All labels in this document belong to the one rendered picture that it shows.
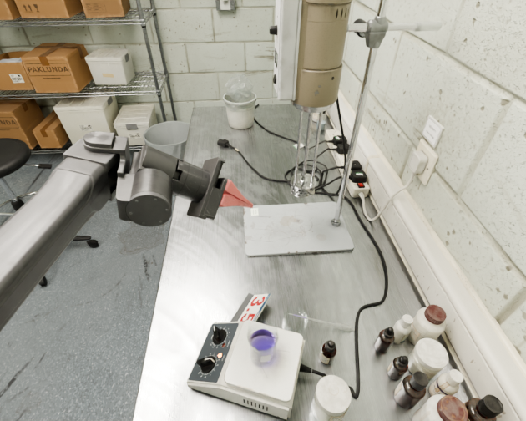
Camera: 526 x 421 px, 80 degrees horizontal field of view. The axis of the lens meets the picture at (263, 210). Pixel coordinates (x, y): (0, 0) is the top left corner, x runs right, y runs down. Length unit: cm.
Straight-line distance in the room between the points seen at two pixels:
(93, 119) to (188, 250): 195
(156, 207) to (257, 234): 50
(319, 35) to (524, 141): 38
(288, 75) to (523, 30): 38
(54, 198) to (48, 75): 225
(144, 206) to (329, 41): 42
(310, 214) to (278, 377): 51
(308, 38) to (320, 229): 51
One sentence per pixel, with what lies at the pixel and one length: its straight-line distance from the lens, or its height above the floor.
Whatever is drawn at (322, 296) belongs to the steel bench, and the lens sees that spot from 80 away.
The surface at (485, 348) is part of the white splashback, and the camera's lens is 73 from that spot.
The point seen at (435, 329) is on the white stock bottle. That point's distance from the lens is 74.
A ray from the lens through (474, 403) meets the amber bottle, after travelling 70.
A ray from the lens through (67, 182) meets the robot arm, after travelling 45.
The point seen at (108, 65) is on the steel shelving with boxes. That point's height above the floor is 70.
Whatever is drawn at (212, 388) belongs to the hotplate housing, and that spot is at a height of 80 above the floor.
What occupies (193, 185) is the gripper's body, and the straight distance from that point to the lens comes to 50.
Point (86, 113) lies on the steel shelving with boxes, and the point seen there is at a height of 40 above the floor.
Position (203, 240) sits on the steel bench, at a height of 75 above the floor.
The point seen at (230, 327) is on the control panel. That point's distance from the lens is 68.
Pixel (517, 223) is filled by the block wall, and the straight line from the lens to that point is 68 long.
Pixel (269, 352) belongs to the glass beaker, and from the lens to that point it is 56.
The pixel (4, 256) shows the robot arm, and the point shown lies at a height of 118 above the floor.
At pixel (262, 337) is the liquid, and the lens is 59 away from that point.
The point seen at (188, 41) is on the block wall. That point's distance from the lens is 276.
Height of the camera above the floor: 141
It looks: 42 degrees down
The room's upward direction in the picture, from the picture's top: straight up
